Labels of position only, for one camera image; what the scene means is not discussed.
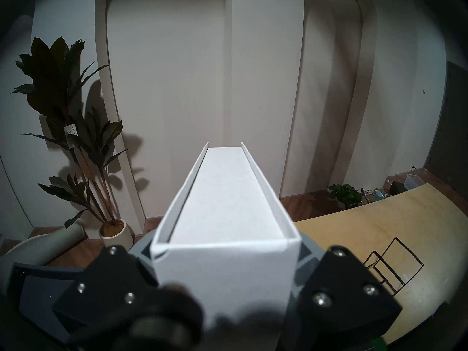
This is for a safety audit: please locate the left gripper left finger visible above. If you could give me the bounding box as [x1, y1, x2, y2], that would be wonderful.
[53, 231, 161, 341]

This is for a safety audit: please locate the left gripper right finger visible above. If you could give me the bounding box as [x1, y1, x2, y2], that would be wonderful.
[292, 233, 403, 346]

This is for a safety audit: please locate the white statue of liberty book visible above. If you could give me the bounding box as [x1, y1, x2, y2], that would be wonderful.
[150, 142, 302, 332]

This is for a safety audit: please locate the black metal utility cart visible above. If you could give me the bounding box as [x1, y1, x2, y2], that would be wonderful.
[7, 263, 88, 340]

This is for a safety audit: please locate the light wooden table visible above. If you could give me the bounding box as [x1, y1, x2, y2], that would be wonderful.
[292, 183, 468, 345]

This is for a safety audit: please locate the grey rolled floor mat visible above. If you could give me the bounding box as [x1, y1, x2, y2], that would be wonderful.
[0, 220, 86, 278]

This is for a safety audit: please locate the small green potted plant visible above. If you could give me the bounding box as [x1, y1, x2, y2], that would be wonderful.
[327, 184, 363, 210]

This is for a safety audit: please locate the clear plastic container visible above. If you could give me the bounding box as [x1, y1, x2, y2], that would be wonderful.
[404, 174, 428, 190]

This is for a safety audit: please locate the white plant tag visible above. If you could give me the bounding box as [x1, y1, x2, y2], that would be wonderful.
[63, 124, 78, 149]

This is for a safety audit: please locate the dark grey door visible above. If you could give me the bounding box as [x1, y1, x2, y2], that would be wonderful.
[424, 61, 468, 199]

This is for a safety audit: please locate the tall potted leafy plant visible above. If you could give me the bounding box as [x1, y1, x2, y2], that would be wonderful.
[11, 36, 135, 250]

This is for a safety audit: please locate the black wire book stand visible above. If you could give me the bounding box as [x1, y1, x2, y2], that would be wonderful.
[364, 237, 424, 295]

